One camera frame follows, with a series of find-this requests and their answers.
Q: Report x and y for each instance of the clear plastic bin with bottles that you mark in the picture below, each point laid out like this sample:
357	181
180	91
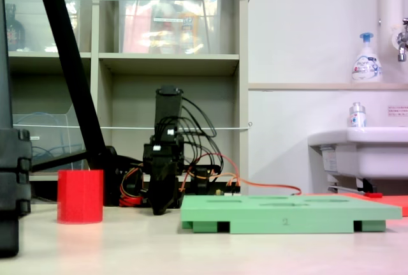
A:
35	26

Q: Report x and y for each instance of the metal faucet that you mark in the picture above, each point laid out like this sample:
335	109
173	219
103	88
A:
402	40

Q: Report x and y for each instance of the dark grey post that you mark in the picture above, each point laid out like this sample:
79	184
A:
4	48

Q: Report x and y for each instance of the black clamp knob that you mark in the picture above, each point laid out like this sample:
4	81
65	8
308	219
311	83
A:
201	181

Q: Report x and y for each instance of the small bottle with silver cap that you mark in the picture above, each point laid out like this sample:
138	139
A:
357	117

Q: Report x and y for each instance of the large clear plastic bin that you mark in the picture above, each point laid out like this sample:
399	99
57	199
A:
143	32

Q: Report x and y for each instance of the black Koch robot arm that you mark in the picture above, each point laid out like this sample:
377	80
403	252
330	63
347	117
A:
167	106

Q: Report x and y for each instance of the dark round bottle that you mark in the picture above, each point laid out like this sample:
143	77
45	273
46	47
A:
14	34

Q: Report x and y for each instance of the beige wall ledge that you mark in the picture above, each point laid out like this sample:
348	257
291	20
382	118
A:
318	86

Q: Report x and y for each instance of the red-print wall label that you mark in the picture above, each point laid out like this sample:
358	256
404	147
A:
398	111

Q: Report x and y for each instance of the green shape-sorting board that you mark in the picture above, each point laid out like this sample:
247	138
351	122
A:
287	216

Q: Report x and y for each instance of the small flat red block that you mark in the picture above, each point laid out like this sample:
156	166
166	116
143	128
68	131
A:
373	195

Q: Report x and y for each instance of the beige shelf unit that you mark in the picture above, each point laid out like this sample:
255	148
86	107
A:
169	59

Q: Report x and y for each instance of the white sink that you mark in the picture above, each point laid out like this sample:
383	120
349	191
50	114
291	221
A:
376	153

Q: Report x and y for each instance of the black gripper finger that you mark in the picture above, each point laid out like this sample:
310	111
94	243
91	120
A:
163	189

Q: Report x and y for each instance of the pink folder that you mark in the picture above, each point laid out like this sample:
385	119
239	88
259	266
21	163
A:
135	29

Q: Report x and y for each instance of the red octagonal pillar block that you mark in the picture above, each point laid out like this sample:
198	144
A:
80	196

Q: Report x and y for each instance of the small circuit board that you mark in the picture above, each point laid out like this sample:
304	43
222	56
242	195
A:
231	192

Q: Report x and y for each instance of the white blue soap pump bottle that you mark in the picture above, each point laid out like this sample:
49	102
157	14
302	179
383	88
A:
366	64

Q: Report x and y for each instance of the black sink bracket foot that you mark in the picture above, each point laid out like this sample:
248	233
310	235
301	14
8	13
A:
368	185

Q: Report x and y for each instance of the orange spray bottle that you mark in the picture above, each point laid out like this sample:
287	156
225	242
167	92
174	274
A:
188	26

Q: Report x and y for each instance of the notched black stack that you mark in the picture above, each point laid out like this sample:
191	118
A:
12	166

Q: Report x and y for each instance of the clear file box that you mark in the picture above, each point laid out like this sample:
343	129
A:
48	141

